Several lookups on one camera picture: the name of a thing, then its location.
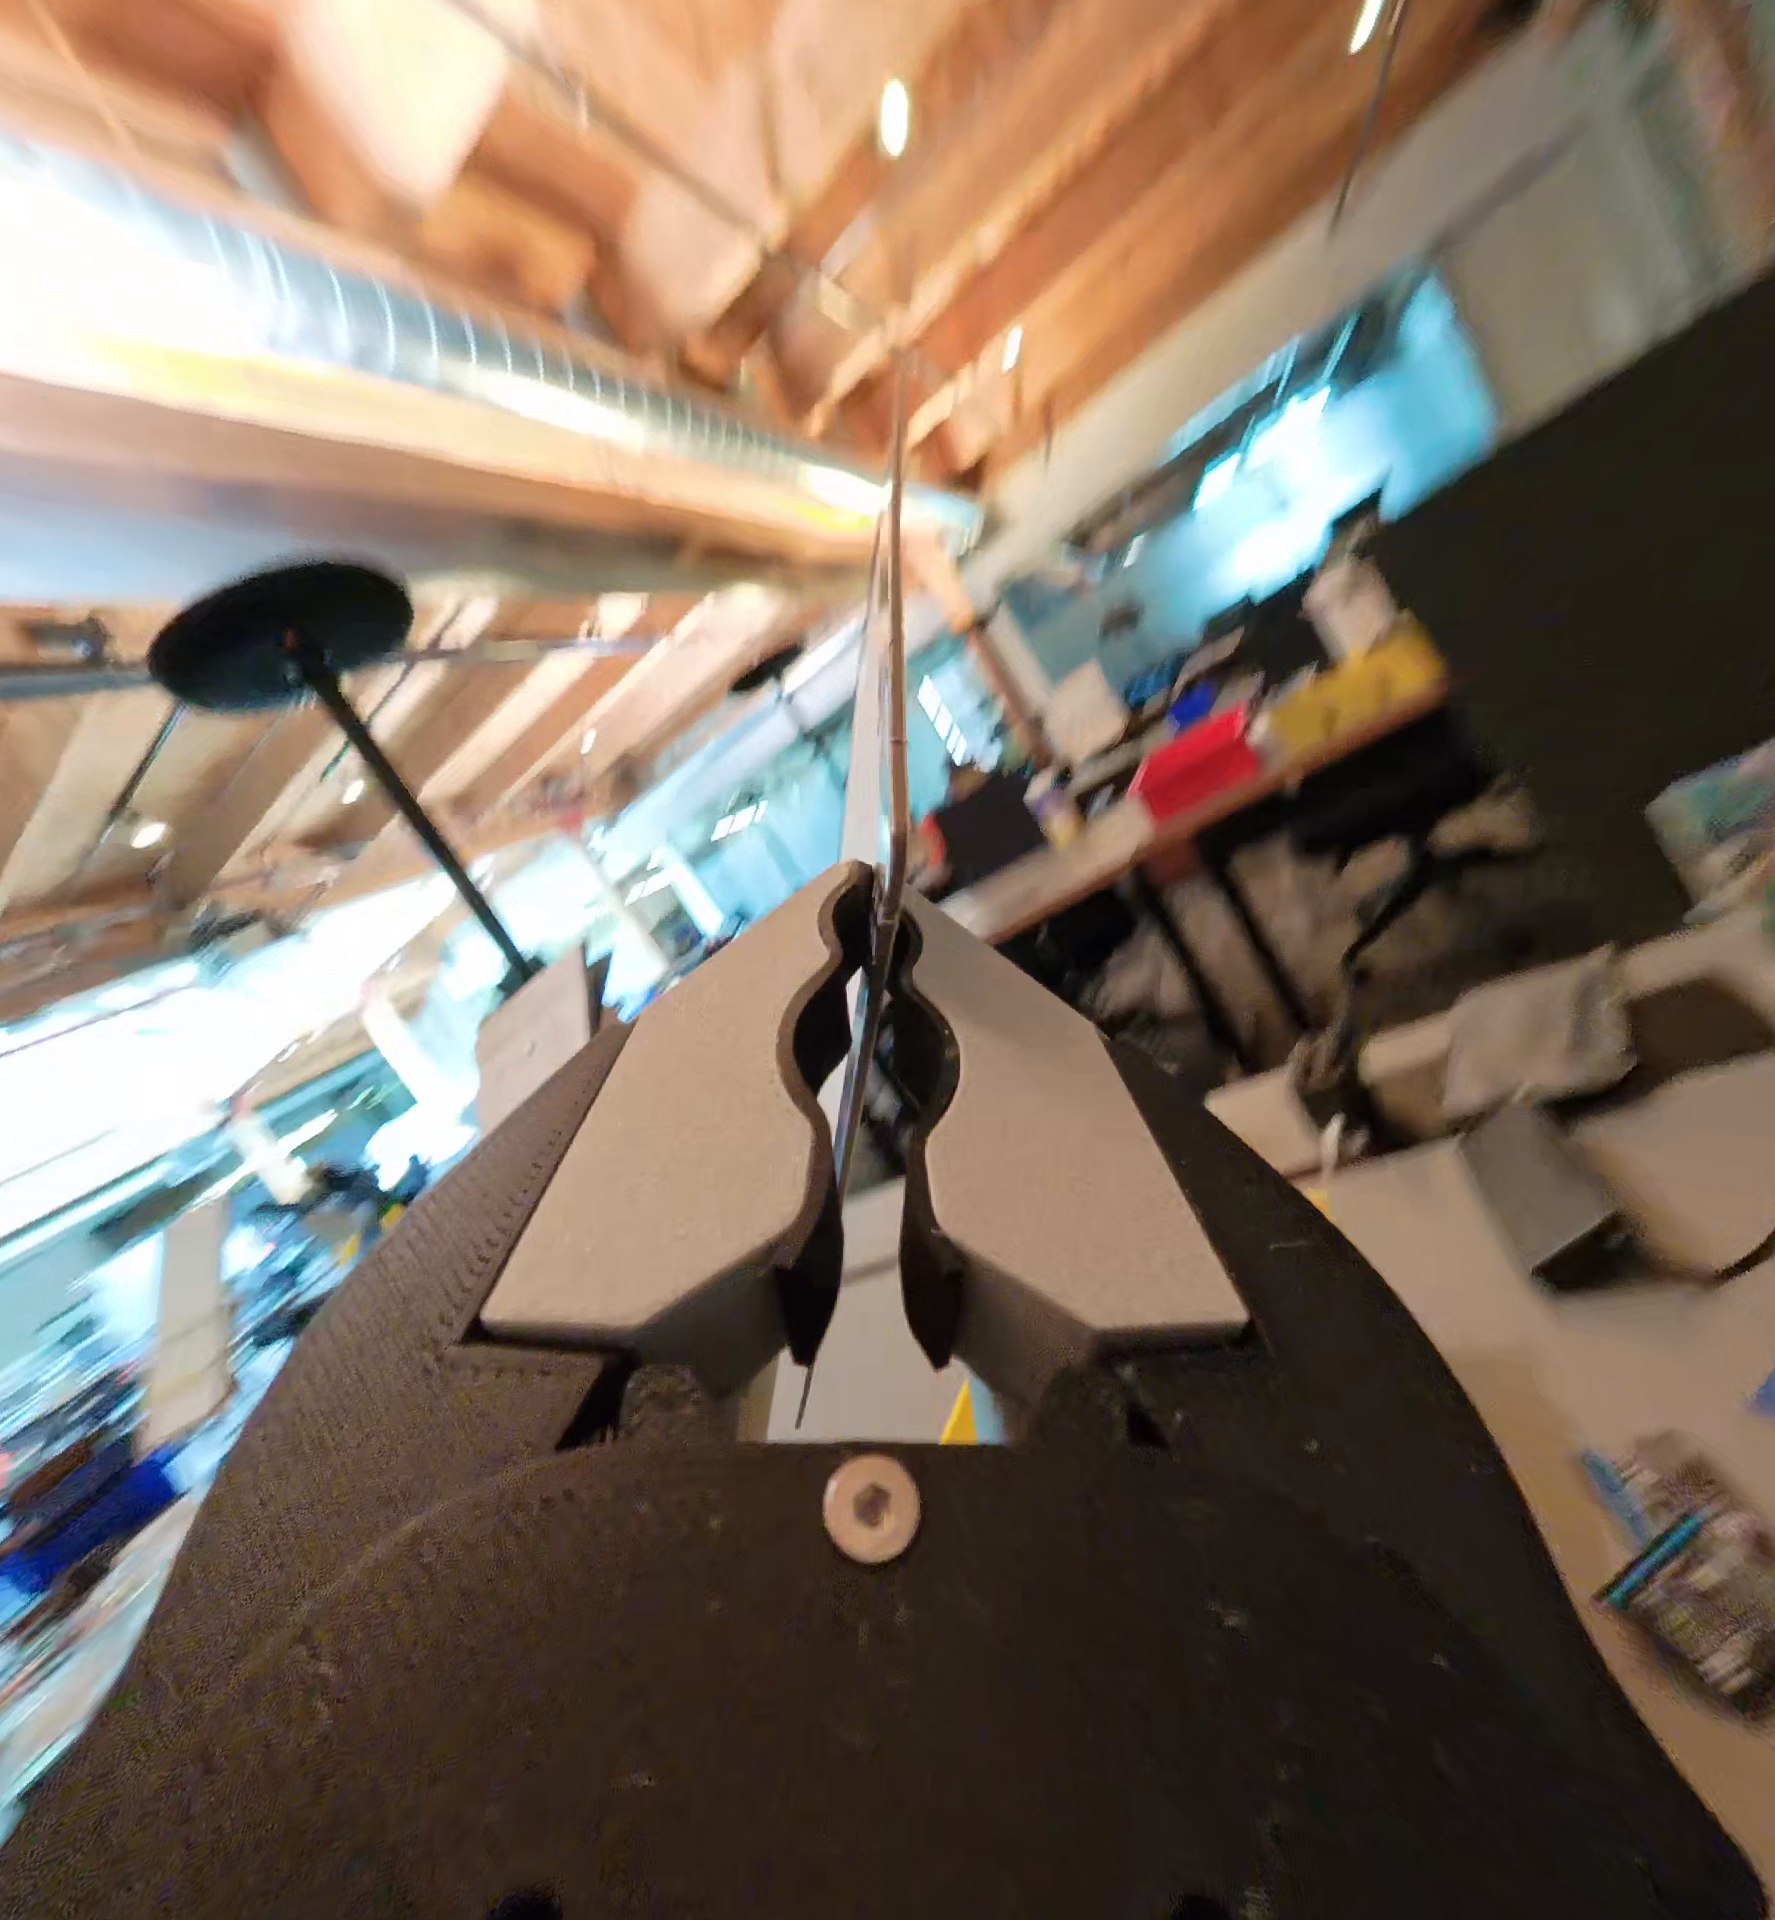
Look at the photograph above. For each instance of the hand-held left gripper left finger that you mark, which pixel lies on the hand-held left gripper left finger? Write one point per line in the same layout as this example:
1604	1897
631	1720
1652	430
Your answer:
676	1181

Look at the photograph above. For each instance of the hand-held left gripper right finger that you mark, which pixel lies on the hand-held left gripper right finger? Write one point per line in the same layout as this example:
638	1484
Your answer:
1079	1204

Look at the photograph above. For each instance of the white puzzle board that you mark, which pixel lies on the white puzzle board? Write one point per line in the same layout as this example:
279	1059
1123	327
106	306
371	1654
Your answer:
874	775

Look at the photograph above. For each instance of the wooden-top work table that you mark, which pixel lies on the wooden-top work table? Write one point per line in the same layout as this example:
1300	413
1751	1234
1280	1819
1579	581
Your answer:
1079	865

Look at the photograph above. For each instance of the red storage bin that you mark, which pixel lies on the red storage bin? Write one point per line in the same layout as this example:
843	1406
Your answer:
1200	758

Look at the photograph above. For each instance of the yellow storage bin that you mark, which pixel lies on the yellow storage bin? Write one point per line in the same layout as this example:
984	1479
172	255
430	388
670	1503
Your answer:
1349	689

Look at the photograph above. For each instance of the pale open cardboard box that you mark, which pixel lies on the pale open cardboard box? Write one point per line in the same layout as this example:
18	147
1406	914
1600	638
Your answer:
1696	1181

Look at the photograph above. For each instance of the black disc on pole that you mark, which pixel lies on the black disc on pole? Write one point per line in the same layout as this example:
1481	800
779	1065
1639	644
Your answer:
279	628

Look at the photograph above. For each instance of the colourful printed packet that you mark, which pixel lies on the colourful printed packet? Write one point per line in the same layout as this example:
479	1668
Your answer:
1708	1587

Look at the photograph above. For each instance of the silver ventilation duct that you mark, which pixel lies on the silver ventilation duct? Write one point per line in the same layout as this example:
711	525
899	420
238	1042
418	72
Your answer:
529	351

